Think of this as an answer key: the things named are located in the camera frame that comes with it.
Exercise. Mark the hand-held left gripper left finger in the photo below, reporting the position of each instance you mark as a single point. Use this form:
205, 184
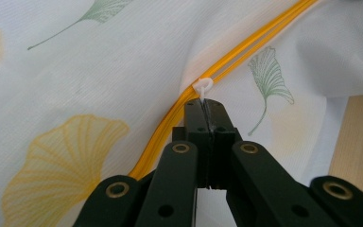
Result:
197, 126

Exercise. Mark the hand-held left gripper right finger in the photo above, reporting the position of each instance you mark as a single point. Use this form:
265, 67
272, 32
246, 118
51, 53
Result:
220, 129

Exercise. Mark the white zipper pull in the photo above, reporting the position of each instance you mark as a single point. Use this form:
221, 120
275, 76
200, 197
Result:
202, 92

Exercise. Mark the white leaf-print mesh bag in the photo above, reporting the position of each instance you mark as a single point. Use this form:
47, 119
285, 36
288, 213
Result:
123, 72

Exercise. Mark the light wooden board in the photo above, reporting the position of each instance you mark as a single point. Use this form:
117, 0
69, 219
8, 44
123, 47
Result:
356, 138

